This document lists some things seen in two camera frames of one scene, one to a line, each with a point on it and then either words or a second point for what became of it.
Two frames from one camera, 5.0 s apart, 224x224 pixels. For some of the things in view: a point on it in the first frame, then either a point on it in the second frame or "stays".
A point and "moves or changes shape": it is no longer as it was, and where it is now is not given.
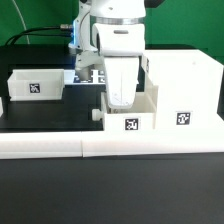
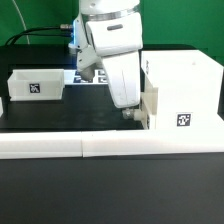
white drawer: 42,84 stays
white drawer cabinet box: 188,89 stays
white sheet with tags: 97,76 stays
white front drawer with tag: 138,117 moves or changes shape
